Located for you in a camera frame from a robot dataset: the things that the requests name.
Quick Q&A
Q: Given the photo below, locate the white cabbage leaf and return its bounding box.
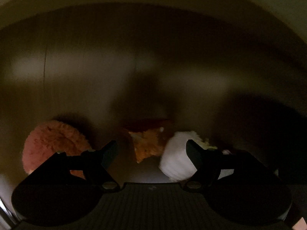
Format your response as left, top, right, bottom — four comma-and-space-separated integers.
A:
159, 131, 217, 182

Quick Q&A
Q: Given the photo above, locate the orange wrapper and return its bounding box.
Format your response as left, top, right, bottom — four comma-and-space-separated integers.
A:
129, 127, 172, 163

